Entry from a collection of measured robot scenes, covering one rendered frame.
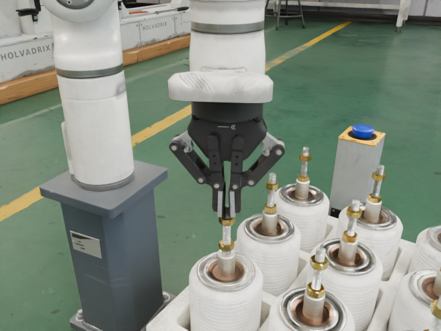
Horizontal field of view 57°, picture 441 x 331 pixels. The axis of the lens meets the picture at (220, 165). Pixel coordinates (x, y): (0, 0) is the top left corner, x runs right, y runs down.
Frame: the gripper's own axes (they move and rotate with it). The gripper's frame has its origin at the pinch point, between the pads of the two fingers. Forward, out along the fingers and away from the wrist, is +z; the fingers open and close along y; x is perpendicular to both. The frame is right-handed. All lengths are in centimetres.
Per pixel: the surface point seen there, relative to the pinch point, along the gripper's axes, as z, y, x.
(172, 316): 17.8, 7.3, 1.7
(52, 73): 29, 112, -165
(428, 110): 38, -79, -149
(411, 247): 18.2, -29.3, -17.4
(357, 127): 3.3, -21.5, -33.7
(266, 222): 9.1, -4.8, -9.2
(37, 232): 36, 52, -37
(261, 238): 10.6, -4.3, -7.1
